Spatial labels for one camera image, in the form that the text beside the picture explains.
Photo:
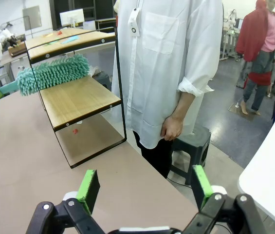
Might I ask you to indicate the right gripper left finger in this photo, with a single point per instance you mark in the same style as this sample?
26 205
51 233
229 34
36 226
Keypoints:
88 190

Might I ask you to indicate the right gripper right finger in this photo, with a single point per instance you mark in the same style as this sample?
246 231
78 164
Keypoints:
201 187

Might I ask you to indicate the teal chenille duster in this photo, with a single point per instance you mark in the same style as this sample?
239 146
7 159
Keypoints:
54 70

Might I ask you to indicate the person's left forearm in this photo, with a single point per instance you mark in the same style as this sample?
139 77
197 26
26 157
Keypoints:
182 104

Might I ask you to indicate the person's left hand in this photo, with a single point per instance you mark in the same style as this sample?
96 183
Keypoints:
172 129

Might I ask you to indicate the wooden box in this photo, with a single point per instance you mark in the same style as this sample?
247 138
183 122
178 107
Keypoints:
16 50

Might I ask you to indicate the dark grey plastic stool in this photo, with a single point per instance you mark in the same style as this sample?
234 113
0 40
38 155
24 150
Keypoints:
103 79
200 146

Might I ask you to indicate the small red paper scrap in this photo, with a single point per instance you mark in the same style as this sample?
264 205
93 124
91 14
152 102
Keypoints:
75 131

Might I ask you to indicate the white paper scrap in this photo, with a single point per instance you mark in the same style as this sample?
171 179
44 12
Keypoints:
78 122

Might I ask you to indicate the green paper scrap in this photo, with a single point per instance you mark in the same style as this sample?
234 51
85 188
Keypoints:
52 42

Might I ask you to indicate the yellow paper scrap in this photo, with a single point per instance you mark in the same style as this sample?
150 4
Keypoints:
47 35

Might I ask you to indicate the large white table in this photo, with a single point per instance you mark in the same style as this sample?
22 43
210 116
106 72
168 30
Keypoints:
273 158

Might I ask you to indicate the large red paper scrap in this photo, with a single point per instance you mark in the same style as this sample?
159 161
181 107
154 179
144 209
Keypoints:
59 32

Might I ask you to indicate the blue paper scrap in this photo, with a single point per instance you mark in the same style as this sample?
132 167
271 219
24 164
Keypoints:
70 39

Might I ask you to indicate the white computer monitor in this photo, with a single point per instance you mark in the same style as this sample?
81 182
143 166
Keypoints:
71 17

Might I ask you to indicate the person in white shirt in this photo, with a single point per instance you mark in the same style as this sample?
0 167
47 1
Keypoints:
152 73

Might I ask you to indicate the white background workstation desk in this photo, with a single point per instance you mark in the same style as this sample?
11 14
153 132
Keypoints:
227 44

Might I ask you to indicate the figure in red hood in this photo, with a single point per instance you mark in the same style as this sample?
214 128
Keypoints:
251 36

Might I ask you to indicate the grey wall panel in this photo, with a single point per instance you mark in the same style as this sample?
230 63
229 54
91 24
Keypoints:
31 18

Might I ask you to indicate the two-tier wooden shelf black frame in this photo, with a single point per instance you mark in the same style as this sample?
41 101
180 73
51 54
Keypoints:
78 97

